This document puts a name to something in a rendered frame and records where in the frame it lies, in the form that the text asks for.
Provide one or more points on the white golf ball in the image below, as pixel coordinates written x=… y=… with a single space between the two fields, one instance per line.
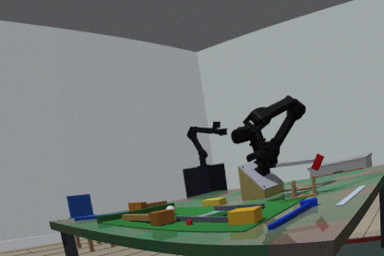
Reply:
x=171 y=207

